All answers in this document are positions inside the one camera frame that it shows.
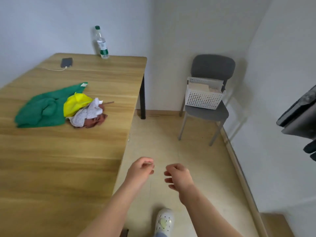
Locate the person's right hand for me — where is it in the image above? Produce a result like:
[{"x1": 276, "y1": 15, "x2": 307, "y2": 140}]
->
[{"x1": 164, "y1": 163, "x2": 196, "y2": 205}]

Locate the person's left hand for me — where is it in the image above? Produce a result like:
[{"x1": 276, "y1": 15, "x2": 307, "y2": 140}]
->
[{"x1": 123, "y1": 157, "x2": 155, "y2": 193}]

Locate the lilac dotted white cloth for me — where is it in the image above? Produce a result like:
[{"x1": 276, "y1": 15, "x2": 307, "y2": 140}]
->
[{"x1": 67, "y1": 97, "x2": 104, "y2": 128}]

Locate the white plastic basket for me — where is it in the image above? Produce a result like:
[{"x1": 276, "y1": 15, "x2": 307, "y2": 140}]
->
[{"x1": 184, "y1": 76, "x2": 226, "y2": 110}]

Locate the yellow cloth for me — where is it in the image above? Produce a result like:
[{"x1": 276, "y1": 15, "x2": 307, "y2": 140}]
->
[{"x1": 63, "y1": 92, "x2": 94, "y2": 118}]

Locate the small white towel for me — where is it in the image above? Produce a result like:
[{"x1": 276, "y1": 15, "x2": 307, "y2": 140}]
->
[{"x1": 188, "y1": 82, "x2": 222, "y2": 93}]

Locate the green cloth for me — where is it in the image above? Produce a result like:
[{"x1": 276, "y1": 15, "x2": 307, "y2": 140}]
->
[{"x1": 14, "y1": 82, "x2": 89, "y2": 129}]

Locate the person's left forearm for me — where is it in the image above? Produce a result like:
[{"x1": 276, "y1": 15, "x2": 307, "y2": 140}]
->
[{"x1": 78, "y1": 182, "x2": 140, "y2": 237}]

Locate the person's right forearm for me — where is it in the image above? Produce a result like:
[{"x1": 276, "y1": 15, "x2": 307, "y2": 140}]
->
[{"x1": 179, "y1": 186, "x2": 244, "y2": 237}]

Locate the person's white dotted slipper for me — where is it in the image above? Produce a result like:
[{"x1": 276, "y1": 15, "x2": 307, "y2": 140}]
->
[{"x1": 154, "y1": 208, "x2": 175, "y2": 237}]

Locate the wooden table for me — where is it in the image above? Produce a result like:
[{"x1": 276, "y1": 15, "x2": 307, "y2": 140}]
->
[{"x1": 0, "y1": 53, "x2": 148, "y2": 237}]

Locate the grey chair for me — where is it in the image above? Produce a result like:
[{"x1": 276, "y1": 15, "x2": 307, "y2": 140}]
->
[{"x1": 177, "y1": 54, "x2": 236, "y2": 147}]

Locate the dark grey curtain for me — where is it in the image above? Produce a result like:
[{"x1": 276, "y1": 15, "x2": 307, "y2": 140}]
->
[{"x1": 276, "y1": 84, "x2": 316, "y2": 162}]

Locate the clear green-label water bottle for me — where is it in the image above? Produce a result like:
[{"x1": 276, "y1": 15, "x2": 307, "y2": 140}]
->
[{"x1": 94, "y1": 25, "x2": 110, "y2": 60}]

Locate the white charging cable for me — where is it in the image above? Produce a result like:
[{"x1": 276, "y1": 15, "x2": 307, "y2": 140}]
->
[{"x1": 40, "y1": 66, "x2": 68, "y2": 72}]

